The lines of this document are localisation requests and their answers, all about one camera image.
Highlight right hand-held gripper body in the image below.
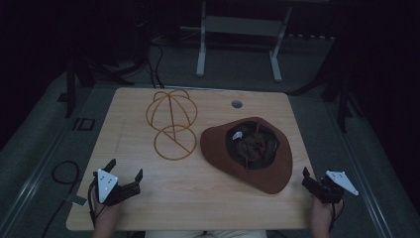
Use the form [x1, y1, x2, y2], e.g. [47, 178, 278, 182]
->
[308, 170, 361, 204]

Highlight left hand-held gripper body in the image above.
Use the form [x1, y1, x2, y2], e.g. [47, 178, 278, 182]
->
[88, 168, 142, 207]

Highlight golden wire hat stand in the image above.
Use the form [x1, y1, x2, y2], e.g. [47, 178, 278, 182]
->
[145, 88, 199, 162]

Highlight brown wide-brim hat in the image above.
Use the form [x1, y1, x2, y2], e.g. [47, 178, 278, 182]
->
[199, 116, 294, 195]

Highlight person's right hand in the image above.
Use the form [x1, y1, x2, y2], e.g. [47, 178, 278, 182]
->
[310, 194, 345, 230]

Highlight person's left hand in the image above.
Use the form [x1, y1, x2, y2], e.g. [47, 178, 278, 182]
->
[92, 192, 123, 230]

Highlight grey tape patch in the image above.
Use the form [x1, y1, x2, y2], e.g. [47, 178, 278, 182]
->
[70, 194, 88, 206]

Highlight black metal stand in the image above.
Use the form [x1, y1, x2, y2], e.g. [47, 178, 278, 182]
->
[286, 56, 366, 134]
[57, 49, 137, 119]

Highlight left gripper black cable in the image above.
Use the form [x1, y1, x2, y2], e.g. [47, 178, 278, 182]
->
[86, 179, 107, 228]

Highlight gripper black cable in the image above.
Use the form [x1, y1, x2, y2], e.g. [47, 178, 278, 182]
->
[328, 197, 346, 232]
[86, 179, 107, 228]

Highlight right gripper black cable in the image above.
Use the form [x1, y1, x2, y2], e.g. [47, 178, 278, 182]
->
[328, 197, 346, 232]

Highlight black rectangular floor bracket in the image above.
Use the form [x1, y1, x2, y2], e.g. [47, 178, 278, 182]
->
[71, 117, 96, 132]

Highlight black looped floor cable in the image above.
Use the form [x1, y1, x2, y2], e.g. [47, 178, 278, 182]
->
[40, 160, 81, 238]

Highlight black cables on floor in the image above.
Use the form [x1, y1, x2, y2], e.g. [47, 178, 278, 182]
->
[145, 41, 166, 89]

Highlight white metal desk frame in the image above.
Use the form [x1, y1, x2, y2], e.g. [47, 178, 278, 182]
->
[195, 0, 293, 83]

